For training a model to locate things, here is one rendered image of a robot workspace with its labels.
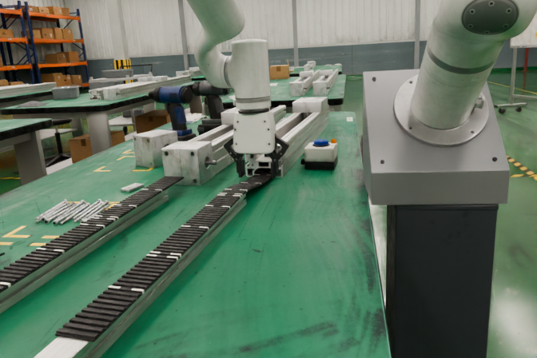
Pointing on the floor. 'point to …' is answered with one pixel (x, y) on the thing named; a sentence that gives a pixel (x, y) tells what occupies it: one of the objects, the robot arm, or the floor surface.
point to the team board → (528, 39)
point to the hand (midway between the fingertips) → (257, 172)
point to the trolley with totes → (127, 83)
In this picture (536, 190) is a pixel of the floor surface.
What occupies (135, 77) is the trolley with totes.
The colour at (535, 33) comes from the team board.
